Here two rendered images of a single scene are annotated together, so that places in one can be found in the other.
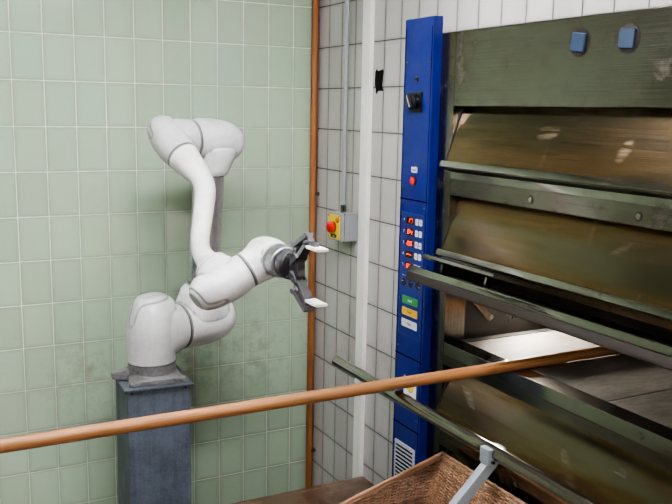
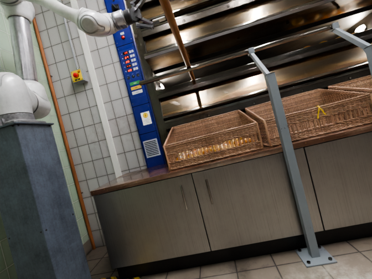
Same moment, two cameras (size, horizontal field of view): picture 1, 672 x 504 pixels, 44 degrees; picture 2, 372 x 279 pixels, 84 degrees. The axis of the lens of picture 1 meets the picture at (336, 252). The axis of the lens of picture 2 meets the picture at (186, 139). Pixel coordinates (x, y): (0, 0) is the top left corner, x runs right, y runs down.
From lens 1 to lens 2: 2.05 m
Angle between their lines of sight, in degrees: 56
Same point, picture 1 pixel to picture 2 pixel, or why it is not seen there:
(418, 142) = not seen: hidden behind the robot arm
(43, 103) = not seen: outside the picture
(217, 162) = (28, 10)
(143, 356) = (15, 105)
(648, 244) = (231, 15)
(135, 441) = (29, 159)
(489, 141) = (158, 10)
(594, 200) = (210, 9)
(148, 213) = not seen: outside the picture
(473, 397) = (177, 102)
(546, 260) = (198, 34)
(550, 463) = (222, 96)
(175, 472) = (57, 179)
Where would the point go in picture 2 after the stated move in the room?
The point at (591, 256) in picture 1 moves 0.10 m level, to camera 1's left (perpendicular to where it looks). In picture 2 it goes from (215, 26) to (208, 21)
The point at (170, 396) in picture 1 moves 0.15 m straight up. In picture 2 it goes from (42, 130) to (35, 101)
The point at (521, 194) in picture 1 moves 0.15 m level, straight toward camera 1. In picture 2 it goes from (179, 21) to (191, 9)
